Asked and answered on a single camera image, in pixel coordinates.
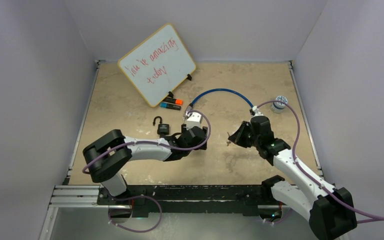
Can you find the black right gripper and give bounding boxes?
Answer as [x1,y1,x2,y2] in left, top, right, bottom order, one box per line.
[229,121,261,149]

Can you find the blue cable lock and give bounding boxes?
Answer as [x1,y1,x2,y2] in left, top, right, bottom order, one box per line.
[182,88,254,120]

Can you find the black padlock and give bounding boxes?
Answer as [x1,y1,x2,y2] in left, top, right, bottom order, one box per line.
[152,115,170,137]

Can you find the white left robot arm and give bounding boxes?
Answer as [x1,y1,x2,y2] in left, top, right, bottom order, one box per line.
[82,126,211,205]

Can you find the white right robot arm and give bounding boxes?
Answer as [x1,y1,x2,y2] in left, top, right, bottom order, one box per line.
[228,115,358,240]

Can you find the orange-capped black marker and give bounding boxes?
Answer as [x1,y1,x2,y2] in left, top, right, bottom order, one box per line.
[163,97,183,106]

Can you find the blue-capped black marker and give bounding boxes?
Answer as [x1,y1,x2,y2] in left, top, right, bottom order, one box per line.
[159,102,181,111]

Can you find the white dry-erase board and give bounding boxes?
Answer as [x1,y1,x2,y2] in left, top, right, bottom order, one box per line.
[117,23,197,107]

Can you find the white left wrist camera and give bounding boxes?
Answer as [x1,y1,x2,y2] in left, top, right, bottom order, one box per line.
[184,111,203,130]

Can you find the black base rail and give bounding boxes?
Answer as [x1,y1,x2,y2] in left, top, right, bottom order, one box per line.
[97,184,289,220]

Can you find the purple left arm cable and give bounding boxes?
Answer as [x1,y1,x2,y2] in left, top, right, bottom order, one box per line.
[81,109,212,233]

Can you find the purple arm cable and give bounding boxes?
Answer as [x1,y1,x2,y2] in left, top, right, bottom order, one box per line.
[81,109,212,233]
[255,99,384,223]

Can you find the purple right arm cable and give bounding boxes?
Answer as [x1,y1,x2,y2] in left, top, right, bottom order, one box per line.
[255,99,384,223]

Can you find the aluminium frame rail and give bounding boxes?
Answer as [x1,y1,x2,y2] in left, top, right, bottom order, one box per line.
[49,185,109,208]

